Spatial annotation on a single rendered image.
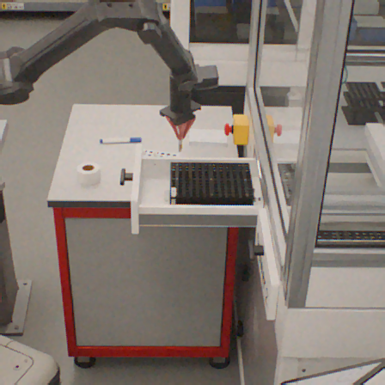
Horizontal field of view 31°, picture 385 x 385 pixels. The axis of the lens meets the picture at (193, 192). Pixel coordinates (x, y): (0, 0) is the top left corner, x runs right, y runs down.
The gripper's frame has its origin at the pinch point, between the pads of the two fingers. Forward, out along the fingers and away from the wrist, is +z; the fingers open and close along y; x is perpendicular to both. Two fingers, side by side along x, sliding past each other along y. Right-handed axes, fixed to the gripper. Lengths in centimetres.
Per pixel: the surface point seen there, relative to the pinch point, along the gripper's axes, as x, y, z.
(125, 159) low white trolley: 27.2, 0.9, 22.0
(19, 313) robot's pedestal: 60, -31, 96
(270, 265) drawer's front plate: -51, -20, 1
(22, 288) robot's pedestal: 71, -22, 97
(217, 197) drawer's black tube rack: -18.5, -3.8, 9.1
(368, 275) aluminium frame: -73, -17, -9
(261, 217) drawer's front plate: -37.5, -8.0, 2.5
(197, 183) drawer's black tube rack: -13.0, -6.2, 6.2
